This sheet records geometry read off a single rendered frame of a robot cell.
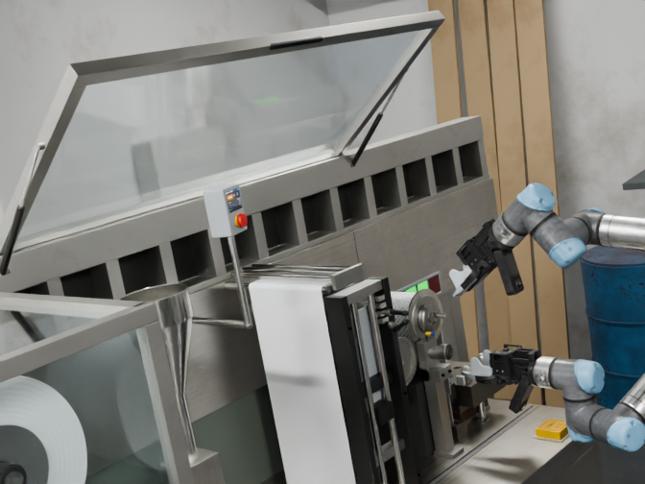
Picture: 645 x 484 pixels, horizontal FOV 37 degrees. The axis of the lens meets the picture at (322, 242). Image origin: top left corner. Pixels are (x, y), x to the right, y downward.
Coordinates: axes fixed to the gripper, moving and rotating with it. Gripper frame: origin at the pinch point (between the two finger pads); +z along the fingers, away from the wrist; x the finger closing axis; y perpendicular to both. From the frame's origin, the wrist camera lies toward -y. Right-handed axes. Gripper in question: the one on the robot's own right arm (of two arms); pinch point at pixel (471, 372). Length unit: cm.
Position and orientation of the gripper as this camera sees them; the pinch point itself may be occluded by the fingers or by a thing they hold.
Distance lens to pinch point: 251.7
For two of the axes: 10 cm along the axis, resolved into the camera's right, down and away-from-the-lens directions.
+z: -7.3, 0.0, 6.8
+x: -6.6, 2.5, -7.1
